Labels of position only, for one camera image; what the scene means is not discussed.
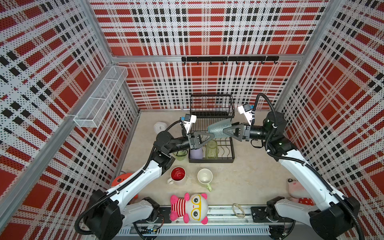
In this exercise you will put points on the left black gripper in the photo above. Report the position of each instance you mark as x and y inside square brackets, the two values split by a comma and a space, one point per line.
[195, 140]

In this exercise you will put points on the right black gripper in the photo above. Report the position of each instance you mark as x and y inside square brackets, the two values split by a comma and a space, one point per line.
[242, 132]

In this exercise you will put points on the lilac plastic cup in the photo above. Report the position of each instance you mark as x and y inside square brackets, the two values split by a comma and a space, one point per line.
[196, 154]

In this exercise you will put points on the tall green glass cup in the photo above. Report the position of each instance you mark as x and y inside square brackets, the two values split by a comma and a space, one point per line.
[212, 150]

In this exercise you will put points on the teal plastic cup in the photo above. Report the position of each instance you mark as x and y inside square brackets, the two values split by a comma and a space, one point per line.
[217, 128]

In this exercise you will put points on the black wire dish rack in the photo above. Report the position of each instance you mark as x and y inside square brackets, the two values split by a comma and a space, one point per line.
[214, 113]

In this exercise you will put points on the cream mug green handle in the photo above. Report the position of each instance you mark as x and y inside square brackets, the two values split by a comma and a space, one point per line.
[205, 177]

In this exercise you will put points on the red and white mug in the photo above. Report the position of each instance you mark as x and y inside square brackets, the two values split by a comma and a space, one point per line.
[178, 176]

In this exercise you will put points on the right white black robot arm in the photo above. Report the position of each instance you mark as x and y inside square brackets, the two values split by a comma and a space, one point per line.
[333, 213]

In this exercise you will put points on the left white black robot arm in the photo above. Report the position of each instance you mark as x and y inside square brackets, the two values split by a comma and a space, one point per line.
[108, 211]

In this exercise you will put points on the short green glass cup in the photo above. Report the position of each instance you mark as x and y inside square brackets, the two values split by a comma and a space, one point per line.
[181, 155]

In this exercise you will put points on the white square device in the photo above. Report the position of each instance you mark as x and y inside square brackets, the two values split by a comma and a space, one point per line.
[160, 127]

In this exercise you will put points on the pink striped plush doll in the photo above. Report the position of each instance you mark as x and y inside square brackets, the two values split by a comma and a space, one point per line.
[191, 208]

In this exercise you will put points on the red shark plush toy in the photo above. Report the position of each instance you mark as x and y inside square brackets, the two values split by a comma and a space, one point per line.
[119, 179]

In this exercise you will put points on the pink frog plush toy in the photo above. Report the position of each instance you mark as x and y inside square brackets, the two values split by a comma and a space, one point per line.
[298, 193]

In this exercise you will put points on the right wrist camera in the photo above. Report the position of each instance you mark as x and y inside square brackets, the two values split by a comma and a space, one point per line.
[248, 112]

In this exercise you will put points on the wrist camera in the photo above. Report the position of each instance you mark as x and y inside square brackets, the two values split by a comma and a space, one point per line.
[187, 122]
[248, 112]

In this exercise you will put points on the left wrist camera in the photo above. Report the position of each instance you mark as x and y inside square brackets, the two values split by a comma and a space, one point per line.
[187, 122]

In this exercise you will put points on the black wall hook rail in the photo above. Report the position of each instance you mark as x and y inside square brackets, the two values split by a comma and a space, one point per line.
[261, 59]

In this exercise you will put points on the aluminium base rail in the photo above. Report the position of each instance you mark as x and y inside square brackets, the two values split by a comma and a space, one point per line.
[223, 221]

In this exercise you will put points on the white wire wall basket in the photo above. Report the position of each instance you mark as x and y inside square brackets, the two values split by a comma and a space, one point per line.
[95, 108]

